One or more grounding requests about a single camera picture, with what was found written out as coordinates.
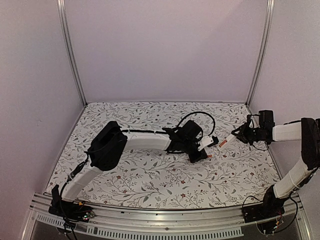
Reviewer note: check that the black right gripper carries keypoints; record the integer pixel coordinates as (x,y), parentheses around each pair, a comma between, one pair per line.
(245,132)

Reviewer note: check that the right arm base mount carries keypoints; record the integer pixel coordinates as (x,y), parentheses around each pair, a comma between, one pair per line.
(270,207)

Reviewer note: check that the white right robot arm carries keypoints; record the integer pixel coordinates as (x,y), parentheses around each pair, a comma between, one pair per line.
(300,139)

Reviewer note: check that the white remote control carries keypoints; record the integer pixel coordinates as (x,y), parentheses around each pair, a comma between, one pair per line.
(231,138)

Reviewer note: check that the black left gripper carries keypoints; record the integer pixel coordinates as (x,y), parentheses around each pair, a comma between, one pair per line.
(202,156)

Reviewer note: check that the left aluminium frame post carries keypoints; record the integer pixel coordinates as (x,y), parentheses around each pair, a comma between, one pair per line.
(61,7)

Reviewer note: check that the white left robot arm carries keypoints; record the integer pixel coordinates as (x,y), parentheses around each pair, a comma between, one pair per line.
(108,146)

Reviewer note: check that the floral patterned table mat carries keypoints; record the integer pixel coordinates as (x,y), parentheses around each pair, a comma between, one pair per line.
(154,179)

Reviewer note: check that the aluminium frame post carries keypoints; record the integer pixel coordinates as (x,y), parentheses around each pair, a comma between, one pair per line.
(61,7)
(262,50)

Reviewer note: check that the right aluminium frame post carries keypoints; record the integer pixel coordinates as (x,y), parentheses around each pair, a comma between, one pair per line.
(262,50)

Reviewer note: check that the front aluminium rail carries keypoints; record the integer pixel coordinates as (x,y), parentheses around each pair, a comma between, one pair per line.
(127,223)

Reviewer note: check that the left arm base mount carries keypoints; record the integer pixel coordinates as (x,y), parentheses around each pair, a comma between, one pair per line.
(71,212)

